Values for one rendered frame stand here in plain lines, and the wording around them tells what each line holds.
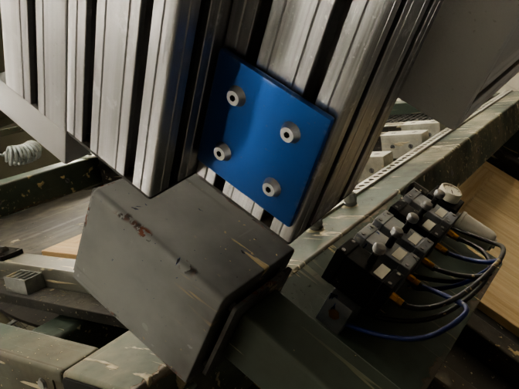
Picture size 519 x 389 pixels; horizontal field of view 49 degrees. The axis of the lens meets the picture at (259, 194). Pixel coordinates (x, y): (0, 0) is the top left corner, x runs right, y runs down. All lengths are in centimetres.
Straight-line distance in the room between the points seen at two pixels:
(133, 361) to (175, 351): 15
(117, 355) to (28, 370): 12
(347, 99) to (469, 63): 9
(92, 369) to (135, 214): 24
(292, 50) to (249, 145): 7
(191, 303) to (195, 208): 10
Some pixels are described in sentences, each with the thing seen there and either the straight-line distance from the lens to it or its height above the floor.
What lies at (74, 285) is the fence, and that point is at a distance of 111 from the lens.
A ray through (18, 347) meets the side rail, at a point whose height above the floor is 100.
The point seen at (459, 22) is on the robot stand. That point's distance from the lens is 38.
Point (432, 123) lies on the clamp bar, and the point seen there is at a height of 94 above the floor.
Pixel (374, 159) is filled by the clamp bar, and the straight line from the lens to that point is 146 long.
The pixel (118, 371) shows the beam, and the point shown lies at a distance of 69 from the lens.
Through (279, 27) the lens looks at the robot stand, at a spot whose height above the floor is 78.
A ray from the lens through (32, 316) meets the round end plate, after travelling 221.
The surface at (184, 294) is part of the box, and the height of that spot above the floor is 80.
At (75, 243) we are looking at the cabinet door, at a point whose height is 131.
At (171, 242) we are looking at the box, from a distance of 52.
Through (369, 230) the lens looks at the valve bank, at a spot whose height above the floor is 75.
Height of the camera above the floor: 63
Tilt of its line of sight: 20 degrees up
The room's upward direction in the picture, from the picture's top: 54 degrees counter-clockwise
